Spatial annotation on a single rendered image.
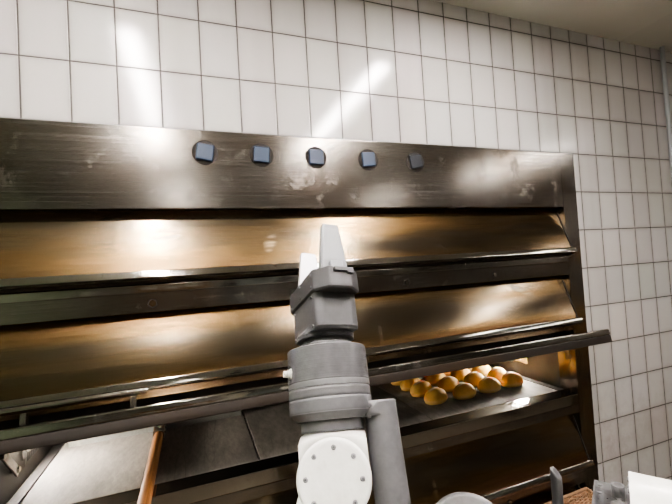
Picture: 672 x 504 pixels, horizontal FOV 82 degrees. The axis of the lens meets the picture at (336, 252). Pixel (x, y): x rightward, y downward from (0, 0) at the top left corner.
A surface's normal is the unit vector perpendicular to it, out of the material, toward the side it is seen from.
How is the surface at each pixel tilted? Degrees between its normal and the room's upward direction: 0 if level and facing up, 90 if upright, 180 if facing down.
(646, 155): 90
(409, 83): 90
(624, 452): 90
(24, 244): 70
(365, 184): 90
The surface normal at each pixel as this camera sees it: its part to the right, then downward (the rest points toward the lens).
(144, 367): 0.31, -0.39
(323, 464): -0.03, -0.43
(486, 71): 0.35, -0.05
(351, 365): 0.52, -0.41
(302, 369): -0.54, -0.32
